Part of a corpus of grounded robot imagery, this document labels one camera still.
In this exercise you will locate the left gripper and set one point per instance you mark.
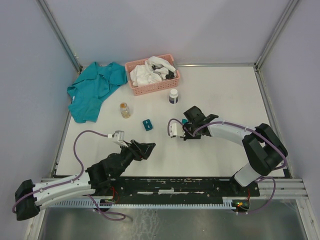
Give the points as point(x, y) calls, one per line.
point(138, 154)

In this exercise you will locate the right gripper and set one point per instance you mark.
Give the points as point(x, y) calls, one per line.
point(186, 136)

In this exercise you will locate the teal pill box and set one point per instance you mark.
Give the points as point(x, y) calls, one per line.
point(184, 121)
point(147, 125)

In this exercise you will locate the clear vitamin pill bottle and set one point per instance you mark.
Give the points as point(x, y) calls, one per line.
point(124, 110)

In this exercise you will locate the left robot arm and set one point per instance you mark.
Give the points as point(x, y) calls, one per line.
point(31, 198)

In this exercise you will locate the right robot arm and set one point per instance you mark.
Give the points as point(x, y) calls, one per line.
point(264, 150)

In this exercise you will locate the white cap pill bottle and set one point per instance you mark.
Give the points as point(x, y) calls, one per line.
point(173, 96)

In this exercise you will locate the pink plastic basket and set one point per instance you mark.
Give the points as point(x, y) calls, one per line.
point(149, 88)

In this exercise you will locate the black item in basket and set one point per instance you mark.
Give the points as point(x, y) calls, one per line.
point(170, 75)

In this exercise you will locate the white cloth in basket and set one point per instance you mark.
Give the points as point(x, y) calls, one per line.
point(151, 71)

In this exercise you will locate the teal shirt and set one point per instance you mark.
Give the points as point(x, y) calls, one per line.
point(92, 87)

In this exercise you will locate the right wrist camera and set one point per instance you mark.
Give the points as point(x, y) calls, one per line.
point(176, 130)

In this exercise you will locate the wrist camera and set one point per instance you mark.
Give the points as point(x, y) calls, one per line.
point(118, 137)
point(176, 130)

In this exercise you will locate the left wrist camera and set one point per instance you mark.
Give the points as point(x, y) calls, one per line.
point(118, 137)

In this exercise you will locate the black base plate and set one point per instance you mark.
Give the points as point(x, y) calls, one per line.
point(219, 187)

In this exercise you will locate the white cable duct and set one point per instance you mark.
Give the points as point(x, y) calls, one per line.
point(153, 201)

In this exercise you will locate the aluminium frame post right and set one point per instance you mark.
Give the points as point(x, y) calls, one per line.
point(277, 32)

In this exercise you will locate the aluminium frame post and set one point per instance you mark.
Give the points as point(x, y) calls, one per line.
point(277, 32)
point(43, 5)

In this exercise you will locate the aluminium frame post left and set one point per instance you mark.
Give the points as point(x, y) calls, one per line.
point(43, 5)

